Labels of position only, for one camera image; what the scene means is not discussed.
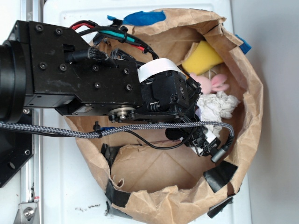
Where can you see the metal corner bracket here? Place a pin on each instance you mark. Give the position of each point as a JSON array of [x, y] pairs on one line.
[[28, 213]]

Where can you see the blue tape piece top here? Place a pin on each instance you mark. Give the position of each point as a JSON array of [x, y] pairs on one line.
[[144, 18]]

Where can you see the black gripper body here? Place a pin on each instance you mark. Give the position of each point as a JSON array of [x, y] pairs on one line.
[[51, 66]]

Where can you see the blue tape piece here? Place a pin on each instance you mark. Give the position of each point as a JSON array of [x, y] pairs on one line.
[[245, 47], [144, 18]]

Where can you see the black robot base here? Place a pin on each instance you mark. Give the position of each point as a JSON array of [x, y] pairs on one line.
[[15, 150]]

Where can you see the black tape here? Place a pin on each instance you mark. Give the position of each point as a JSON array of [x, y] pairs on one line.
[[220, 175], [213, 211], [115, 196], [110, 153]]

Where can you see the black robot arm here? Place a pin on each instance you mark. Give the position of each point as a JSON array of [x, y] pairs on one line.
[[48, 66]]

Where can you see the black tape bottom right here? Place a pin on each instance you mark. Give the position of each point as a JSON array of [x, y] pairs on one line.
[[213, 211]]

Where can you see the aluminium frame rail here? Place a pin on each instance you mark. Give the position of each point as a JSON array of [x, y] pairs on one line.
[[32, 171]]

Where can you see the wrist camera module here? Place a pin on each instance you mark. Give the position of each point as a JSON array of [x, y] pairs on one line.
[[200, 139]]

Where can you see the white paper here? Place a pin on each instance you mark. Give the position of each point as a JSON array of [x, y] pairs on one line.
[[214, 107]]

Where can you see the black tape inner left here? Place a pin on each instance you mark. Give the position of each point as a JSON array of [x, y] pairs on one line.
[[110, 153]]

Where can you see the yellow sponge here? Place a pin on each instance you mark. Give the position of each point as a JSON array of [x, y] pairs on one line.
[[200, 58]]

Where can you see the black tape bottom left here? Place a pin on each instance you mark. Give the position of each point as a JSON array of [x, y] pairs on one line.
[[115, 196]]

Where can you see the brown paper bag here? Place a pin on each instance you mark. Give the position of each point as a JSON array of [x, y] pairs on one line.
[[168, 186]]

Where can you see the black tape lower right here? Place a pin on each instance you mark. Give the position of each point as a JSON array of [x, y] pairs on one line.
[[220, 175]]

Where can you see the pink plush toy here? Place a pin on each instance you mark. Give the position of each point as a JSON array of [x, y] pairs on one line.
[[216, 84]]

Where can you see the blue tape piece right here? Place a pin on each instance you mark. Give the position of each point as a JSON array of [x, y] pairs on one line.
[[245, 47]]

